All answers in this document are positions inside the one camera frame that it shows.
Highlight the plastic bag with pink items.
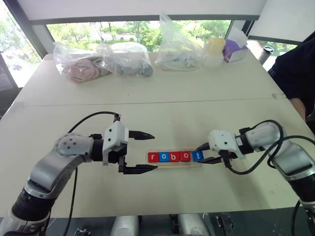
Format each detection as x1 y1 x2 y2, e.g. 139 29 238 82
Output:
52 41 114 85

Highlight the clear plastic container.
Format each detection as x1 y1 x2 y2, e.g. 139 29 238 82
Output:
202 45 225 69

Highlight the silver robot left leg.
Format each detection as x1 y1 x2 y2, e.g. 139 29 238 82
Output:
112 215 140 236

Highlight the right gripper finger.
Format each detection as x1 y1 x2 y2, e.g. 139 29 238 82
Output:
195 142 210 152
197 156 224 165

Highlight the tall clear plastic bag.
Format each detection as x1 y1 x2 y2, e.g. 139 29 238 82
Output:
154 13 205 72

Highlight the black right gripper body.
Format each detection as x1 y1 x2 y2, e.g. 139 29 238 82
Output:
219 149 234 168

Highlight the silver robot right leg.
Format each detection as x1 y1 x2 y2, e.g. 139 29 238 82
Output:
176 212 210 236

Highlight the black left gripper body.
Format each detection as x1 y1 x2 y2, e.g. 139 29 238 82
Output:
107 144 129 175

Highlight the pale yellow plastic cup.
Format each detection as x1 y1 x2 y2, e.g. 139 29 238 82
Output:
205 37 226 58

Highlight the person in dark clothing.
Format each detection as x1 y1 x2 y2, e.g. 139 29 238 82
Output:
267 31 315 123

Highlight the wooden letter tile holder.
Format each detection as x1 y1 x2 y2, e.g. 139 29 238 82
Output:
147 160 202 170

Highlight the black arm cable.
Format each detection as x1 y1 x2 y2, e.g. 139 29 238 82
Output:
222 119 315 176
63 111 122 236

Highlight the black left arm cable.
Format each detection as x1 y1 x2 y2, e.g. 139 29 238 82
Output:
63 111 122 236

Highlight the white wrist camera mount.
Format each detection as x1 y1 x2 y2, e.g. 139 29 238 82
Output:
207 129 247 160
101 121 130 167

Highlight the purple and white tissue box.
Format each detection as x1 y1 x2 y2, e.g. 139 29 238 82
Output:
222 31 249 64

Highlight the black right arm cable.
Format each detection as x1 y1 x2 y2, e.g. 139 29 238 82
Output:
222 119 315 176

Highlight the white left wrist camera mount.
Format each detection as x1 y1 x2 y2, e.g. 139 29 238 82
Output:
101 121 130 167

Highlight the silver robot leg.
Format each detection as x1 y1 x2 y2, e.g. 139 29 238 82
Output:
176 212 210 236
112 215 140 236

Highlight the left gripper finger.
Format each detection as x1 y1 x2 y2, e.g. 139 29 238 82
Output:
123 164 158 176
128 130 156 142

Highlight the white bottle with black lid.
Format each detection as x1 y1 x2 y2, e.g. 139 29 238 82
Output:
257 45 275 65

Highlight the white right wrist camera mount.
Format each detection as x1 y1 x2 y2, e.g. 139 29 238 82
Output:
207 129 247 160

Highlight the black metal bracket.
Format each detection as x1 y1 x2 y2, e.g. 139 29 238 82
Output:
73 227 92 236
215 214 235 236

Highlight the blue letter tile t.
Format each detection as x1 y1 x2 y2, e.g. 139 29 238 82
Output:
192 150 205 162

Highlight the plastic bag with grey items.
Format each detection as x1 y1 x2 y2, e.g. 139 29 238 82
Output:
96 41 154 79

